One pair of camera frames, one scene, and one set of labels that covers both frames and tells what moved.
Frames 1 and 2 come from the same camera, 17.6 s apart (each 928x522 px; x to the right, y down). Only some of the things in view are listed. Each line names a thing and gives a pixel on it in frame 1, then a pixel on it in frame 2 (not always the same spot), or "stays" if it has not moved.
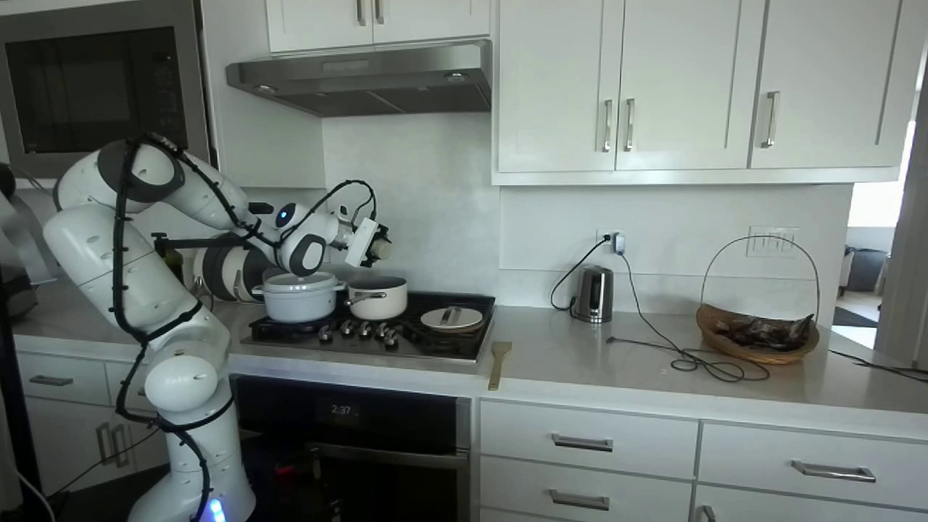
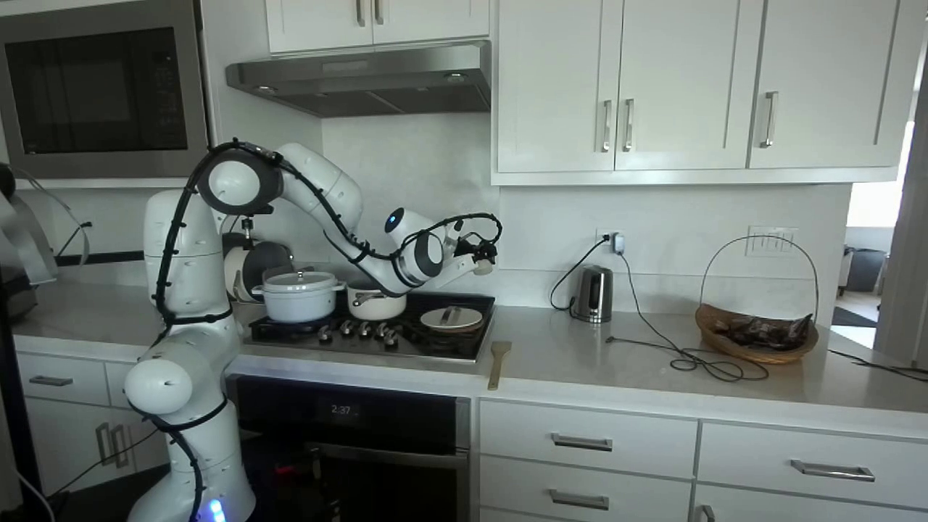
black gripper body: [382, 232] to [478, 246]
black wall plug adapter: [620, 242] stays
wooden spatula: [497, 352] stays
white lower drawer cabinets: [556, 463] stays
